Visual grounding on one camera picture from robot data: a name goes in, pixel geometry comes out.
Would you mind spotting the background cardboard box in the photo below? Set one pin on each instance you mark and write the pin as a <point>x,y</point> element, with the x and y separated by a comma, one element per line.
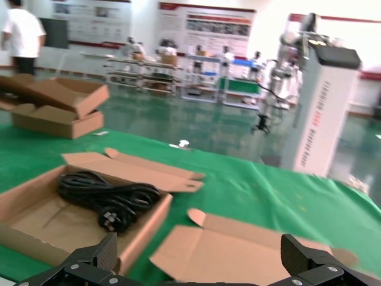
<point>169,59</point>

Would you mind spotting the open stacked cardboard box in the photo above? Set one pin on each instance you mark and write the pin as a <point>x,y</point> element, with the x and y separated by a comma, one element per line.
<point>89,95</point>
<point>83,125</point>

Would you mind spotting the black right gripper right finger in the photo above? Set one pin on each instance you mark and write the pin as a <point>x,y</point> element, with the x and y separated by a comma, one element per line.
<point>309,262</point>

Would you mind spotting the metal pipe rack table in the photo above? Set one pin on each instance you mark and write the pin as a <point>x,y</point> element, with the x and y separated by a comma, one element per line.
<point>143,74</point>

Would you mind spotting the white label strip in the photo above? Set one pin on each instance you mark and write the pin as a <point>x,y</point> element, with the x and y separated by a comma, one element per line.
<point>100,133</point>

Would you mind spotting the green table cloth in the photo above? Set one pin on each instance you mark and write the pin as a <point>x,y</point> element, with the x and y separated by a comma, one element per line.
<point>253,193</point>

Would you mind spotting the wide wall poster photo strip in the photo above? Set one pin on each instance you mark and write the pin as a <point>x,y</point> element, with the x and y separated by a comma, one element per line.
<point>208,29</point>

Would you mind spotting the white robot tower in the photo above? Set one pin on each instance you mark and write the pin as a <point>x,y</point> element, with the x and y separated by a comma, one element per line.
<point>321,119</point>

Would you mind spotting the shelf with green panel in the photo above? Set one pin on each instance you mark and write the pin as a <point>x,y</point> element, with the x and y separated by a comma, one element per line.
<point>241,86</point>

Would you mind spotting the dark wall panel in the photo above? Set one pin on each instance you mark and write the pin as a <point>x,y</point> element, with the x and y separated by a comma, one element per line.
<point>55,32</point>

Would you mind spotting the white humanoid robot black head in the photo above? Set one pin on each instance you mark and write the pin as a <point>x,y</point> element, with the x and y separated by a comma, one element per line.
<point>135,47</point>
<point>257,58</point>
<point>201,47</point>
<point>227,55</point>
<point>168,49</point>

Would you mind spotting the open cardboard box plain lid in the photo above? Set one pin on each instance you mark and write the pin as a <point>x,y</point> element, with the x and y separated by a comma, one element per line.
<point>232,250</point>

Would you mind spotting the open cardboard box dotted lid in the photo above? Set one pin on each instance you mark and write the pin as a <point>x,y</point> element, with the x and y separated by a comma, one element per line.
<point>35,208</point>

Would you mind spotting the white shelf blue bins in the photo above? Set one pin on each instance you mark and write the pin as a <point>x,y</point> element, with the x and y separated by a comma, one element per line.
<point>202,77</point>

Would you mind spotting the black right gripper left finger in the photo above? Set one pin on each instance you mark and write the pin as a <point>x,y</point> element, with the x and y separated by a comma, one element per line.
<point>95,265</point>

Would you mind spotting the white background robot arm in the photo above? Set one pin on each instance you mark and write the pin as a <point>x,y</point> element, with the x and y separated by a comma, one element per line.
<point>274,77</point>

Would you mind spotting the person in white shirt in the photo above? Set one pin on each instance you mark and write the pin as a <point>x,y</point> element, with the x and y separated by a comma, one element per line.
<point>23,32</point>

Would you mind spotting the small cardboard box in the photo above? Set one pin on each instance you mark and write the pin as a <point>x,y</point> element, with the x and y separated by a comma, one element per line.
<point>202,53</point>

